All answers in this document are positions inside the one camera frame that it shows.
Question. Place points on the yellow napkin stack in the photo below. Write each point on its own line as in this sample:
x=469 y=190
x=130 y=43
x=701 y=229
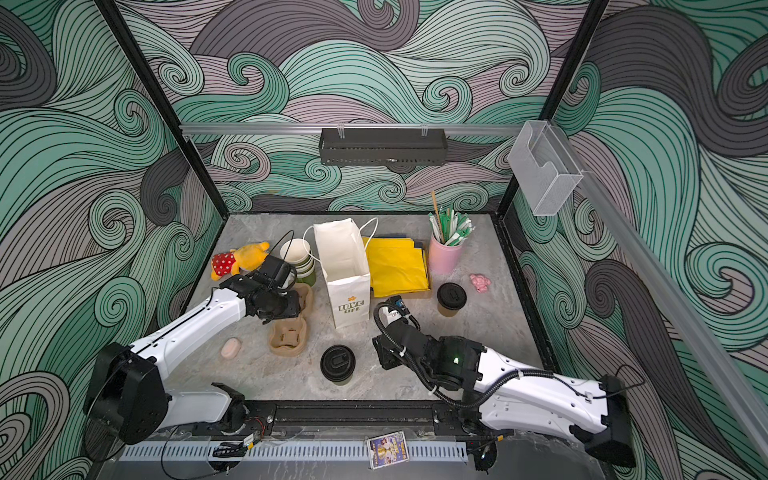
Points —
x=397 y=266

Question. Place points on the clear acrylic wall holder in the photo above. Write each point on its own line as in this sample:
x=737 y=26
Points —
x=544 y=164

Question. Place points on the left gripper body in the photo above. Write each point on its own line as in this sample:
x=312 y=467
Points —
x=282 y=305

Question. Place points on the yellow bear plush toy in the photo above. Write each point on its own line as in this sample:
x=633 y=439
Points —
x=249 y=258

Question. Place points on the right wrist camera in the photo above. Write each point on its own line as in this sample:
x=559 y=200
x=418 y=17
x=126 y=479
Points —
x=398 y=310

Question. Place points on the small pink toy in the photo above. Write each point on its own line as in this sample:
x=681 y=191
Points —
x=480 y=282

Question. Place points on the small picture card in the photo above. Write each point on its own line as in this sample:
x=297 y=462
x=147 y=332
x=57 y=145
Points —
x=387 y=449

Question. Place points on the pink straw holder cup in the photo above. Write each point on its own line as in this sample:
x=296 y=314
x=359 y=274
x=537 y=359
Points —
x=442 y=259

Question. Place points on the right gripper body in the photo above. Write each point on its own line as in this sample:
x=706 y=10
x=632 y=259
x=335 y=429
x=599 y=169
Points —
x=390 y=358

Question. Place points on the green paper coffee cup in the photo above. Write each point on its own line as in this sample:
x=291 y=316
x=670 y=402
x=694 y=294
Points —
x=339 y=381

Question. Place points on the white paper takeout bag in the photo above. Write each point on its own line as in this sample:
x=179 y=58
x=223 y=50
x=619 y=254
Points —
x=341 y=252

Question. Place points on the white slotted cable duct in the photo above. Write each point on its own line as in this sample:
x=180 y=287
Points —
x=297 y=451

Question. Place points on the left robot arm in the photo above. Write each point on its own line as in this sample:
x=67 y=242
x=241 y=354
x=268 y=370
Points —
x=127 y=393

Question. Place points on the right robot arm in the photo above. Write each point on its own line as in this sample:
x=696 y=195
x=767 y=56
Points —
x=493 y=393

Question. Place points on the brown paper coffee cup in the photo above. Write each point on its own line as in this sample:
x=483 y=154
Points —
x=448 y=311

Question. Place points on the pink oval soap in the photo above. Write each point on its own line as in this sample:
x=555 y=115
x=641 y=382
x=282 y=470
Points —
x=231 y=348

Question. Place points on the black wall shelf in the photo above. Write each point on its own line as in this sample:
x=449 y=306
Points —
x=347 y=146

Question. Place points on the stack of paper cups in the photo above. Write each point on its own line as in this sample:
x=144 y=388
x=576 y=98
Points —
x=297 y=252

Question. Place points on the stack of pulp cup carriers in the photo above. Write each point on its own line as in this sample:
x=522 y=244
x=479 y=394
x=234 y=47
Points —
x=288 y=337

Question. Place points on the wrapped straws bundle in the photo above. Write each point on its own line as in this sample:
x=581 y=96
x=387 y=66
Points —
x=449 y=227

